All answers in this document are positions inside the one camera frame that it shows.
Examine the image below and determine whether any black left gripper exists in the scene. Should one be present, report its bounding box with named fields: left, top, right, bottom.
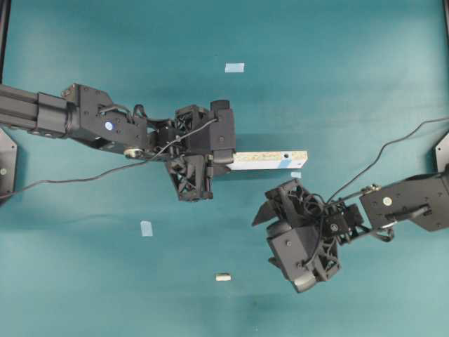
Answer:
left=154, top=105, right=232, bottom=202

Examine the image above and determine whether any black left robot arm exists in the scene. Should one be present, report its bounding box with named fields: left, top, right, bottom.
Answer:
left=1, top=84, right=236, bottom=202

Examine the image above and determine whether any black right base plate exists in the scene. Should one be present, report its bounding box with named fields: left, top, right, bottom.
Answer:
left=434, top=132, right=449, bottom=172

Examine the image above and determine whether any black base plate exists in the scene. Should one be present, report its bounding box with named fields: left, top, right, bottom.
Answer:
left=434, top=132, right=449, bottom=172
left=0, top=129, right=18, bottom=205

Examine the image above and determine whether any short wooden rod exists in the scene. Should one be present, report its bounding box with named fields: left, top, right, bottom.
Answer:
left=215, top=272, right=232, bottom=282

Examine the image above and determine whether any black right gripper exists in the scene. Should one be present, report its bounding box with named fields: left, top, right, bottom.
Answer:
left=251, top=179, right=363, bottom=281

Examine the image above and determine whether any blue tape marker left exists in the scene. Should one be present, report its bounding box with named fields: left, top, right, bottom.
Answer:
left=140, top=220, right=153, bottom=237

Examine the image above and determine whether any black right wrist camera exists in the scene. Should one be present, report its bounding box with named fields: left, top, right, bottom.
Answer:
left=267, top=220, right=326, bottom=293

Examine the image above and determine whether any blue tape marker top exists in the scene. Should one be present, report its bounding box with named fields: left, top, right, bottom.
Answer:
left=224, top=62, right=245, bottom=73

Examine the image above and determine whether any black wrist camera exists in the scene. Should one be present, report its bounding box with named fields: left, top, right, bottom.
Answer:
left=267, top=220, right=326, bottom=293
left=187, top=100, right=236, bottom=164

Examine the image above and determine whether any black left camera cable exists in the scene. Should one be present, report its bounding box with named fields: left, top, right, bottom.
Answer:
left=0, top=117, right=220, bottom=201

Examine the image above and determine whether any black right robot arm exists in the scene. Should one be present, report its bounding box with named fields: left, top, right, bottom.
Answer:
left=253, top=173, right=448, bottom=293

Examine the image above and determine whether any white wooden board with hole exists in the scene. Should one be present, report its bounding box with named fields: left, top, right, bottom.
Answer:
left=227, top=151, right=308, bottom=171

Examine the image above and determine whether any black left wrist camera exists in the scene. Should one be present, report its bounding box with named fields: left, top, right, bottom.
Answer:
left=187, top=100, right=236, bottom=164

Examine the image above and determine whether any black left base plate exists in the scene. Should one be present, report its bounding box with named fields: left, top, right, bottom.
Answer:
left=0, top=129, right=18, bottom=205

